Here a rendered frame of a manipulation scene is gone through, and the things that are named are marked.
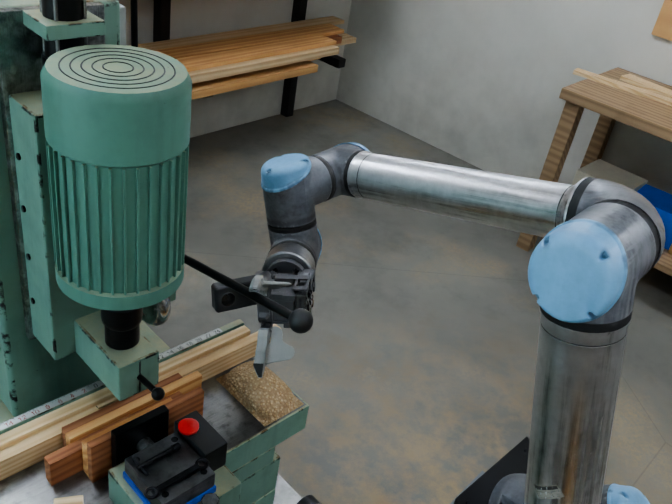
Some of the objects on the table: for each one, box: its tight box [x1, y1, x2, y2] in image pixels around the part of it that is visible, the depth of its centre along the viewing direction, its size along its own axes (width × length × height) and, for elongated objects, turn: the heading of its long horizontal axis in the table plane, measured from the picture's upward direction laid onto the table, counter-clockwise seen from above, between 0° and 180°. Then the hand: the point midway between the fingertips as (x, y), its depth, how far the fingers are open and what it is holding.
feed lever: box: [184, 254, 313, 334], centre depth 112 cm, size 5×32×36 cm
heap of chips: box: [216, 360, 304, 427], centre depth 126 cm, size 9×14×4 cm, turn 31°
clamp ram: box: [111, 405, 169, 468], centre depth 106 cm, size 9×8×9 cm
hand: (252, 335), depth 105 cm, fingers closed on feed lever, 14 cm apart
